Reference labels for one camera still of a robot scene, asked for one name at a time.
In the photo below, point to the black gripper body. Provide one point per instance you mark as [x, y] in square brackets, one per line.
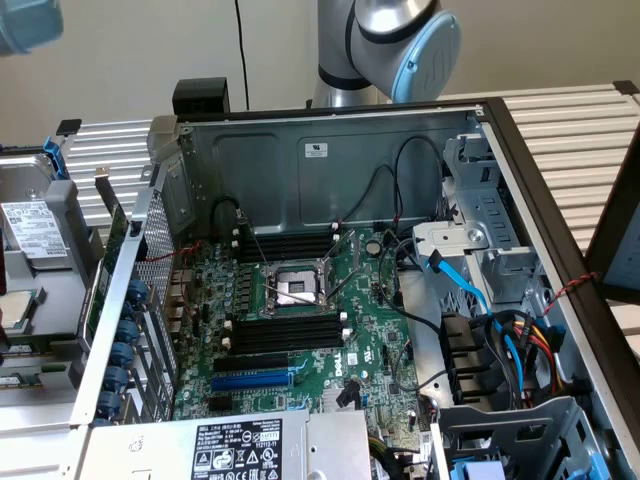
[2, 272]

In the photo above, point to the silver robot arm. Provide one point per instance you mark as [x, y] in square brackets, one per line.
[380, 30]

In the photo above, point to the silver CPU chip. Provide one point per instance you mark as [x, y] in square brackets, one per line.
[17, 310]

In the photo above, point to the hard disk with white label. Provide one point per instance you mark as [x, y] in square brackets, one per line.
[30, 235]

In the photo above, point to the grey parts rack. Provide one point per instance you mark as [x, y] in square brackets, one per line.
[60, 280]

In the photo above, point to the green graphics card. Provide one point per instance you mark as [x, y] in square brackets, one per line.
[112, 240]

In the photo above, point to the blue card retention clip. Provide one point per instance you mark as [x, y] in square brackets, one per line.
[121, 353]
[126, 331]
[116, 377]
[136, 290]
[108, 403]

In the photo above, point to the black table end cap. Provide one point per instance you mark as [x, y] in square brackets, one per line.
[69, 127]
[626, 87]

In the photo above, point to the short black expansion slot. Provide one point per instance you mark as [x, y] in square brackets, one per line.
[221, 405]

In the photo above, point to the long black expansion slot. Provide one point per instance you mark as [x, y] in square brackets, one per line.
[250, 362]

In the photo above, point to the black plastic box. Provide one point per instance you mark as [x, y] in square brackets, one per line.
[200, 92]

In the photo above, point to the blue expansion slot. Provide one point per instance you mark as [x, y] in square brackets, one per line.
[250, 383]

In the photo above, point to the CPU socket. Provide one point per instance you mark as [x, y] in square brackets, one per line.
[295, 287]

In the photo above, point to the silver power supply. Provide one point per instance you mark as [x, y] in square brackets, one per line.
[250, 445]

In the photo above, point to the metal socket cover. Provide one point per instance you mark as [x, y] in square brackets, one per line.
[345, 247]

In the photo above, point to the silver chipset heatsink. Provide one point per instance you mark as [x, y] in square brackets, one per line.
[330, 400]

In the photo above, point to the green motherboard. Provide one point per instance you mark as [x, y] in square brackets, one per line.
[370, 310]

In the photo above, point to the open metal PC case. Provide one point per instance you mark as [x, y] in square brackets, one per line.
[360, 175]

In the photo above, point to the coin battery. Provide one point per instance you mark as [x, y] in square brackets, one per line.
[373, 247]

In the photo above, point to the metal disk bay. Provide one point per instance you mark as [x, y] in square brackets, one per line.
[450, 235]

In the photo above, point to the blue plastic drive carrier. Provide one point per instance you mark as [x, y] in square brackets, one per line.
[477, 471]

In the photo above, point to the grey metal drive cage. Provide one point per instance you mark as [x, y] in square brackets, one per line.
[560, 415]

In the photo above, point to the dark framed panel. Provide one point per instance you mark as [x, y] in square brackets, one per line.
[607, 240]

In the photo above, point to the blue plastic tab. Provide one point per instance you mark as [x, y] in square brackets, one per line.
[599, 465]

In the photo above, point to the blue disk rail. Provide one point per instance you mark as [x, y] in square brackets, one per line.
[55, 160]

